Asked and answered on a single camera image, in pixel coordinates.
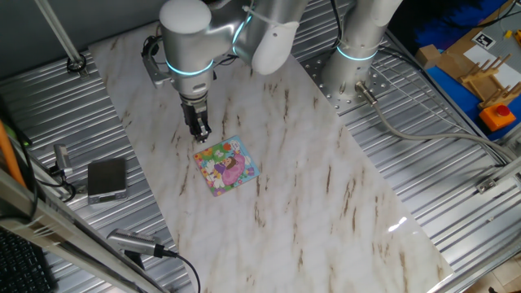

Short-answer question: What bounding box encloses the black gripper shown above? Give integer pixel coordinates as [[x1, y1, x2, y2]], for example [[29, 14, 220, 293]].
[[181, 99, 212, 143]]

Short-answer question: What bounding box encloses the colourful fairy puzzle board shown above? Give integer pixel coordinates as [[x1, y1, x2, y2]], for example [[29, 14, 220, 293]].
[[192, 135, 261, 198]]

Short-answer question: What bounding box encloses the silver digital scale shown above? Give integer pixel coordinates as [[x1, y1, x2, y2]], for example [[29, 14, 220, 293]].
[[86, 157, 129, 206]]

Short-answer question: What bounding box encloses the white marble pattern board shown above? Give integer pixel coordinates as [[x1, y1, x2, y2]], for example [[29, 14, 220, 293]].
[[88, 0, 455, 293]]

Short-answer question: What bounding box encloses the metal pole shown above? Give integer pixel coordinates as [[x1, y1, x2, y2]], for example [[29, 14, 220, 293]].
[[34, 0, 90, 79]]

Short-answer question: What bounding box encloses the orange tube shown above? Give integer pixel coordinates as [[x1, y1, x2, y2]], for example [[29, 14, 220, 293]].
[[0, 120, 28, 188]]

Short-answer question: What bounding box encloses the black keyboard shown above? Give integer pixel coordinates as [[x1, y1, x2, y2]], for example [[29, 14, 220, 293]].
[[0, 227, 56, 293]]

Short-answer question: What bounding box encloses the small cardboard box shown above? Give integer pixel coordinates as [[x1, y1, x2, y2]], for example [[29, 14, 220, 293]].
[[414, 43, 443, 70]]

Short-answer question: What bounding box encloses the blue mat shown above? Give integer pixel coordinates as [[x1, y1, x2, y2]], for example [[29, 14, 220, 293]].
[[425, 64, 521, 142]]

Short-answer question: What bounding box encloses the wooden peg rack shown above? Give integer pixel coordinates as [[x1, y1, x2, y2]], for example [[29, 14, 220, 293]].
[[459, 52, 521, 110]]

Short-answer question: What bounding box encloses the black white marker tag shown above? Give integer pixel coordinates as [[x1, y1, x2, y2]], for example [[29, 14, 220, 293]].
[[471, 31, 497, 50]]

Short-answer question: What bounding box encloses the orange emergency stop button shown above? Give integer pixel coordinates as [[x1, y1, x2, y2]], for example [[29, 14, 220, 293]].
[[479, 103, 518, 133]]

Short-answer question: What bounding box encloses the white paper sheet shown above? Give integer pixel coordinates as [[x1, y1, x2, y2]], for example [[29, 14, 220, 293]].
[[463, 44, 521, 89]]

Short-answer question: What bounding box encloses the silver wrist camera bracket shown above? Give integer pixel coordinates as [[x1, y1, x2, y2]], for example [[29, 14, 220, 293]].
[[142, 52, 174, 89]]

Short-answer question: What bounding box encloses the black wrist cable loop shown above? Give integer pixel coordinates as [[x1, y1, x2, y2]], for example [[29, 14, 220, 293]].
[[140, 35, 241, 82]]

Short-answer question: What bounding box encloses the black round cable connector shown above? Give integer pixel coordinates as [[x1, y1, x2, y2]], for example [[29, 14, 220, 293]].
[[141, 35, 162, 58]]

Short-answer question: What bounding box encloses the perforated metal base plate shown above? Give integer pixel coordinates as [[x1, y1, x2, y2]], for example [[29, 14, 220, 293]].
[[299, 44, 392, 117]]

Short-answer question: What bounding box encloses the black camera cable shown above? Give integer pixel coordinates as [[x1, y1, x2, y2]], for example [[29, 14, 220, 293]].
[[156, 243, 203, 293]]

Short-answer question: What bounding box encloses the silver camera with black plug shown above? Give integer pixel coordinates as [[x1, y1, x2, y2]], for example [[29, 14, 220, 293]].
[[106, 228, 166, 259]]

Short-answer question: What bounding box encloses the silver camera with vents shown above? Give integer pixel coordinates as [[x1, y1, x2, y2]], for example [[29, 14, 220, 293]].
[[53, 144, 74, 178]]

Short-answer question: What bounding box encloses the black cable bundle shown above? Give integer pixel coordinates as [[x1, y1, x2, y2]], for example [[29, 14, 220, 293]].
[[328, 0, 345, 48]]

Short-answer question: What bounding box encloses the aluminium frame beam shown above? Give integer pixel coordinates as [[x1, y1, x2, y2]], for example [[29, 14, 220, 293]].
[[0, 168, 169, 293]]

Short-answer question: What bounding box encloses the thick grey cable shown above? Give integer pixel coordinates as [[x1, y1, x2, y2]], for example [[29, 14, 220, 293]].
[[354, 80, 516, 164]]

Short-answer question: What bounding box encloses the metal corner bracket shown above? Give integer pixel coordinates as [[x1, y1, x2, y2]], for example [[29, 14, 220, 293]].
[[475, 177, 500, 195]]

